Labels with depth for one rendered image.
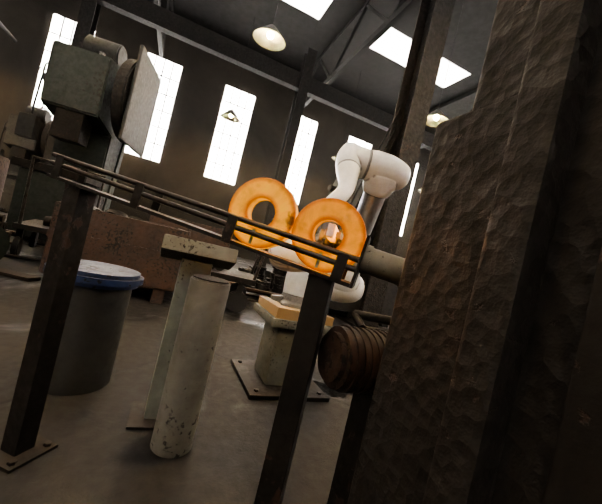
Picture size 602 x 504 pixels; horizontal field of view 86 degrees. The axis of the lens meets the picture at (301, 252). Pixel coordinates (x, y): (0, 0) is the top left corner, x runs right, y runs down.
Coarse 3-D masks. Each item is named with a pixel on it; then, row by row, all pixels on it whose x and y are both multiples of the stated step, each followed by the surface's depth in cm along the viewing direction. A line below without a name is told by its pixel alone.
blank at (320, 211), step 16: (304, 208) 67; (320, 208) 66; (336, 208) 66; (352, 208) 65; (304, 224) 67; (320, 224) 69; (352, 224) 65; (352, 240) 65; (304, 256) 67; (336, 256) 65
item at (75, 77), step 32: (64, 64) 420; (96, 64) 427; (128, 64) 439; (64, 96) 422; (96, 96) 429; (128, 96) 437; (32, 128) 422; (64, 128) 428; (96, 128) 463; (128, 128) 453; (96, 160) 479; (32, 192) 415
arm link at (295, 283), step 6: (288, 276) 161; (294, 276) 158; (300, 276) 157; (306, 276) 158; (288, 282) 160; (294, 282) 158; (300, 282) 157; (306, 282) 158; (288, 288) 159; (294, 288) 157; (300, 288) 157; (294, 294) 157; (300, 294) 157
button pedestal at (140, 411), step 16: (176, 240) 103; (192, 240) 105; (176, 256) 108; (192, 256) 106; (208, 256) 106; (224, 256) 108; (192, 272) 108; (208, 272) 110; (176, 288) 106; (176, 304) 107; (176, 320) 107; (160, 352) 106; (160, 368) 106; (160, 384) 107; (160, 400) 107; (144, 416) 106
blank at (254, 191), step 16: (240, 192) 71; (256, 192) 70; (272, 192) 69; (288, 192) 68; (240, 208) 70; (288, 208) 68; (240, 224) 70; (272, 224) 69; (288, 224) 68; (240, 240) 70; (256, 240) 69
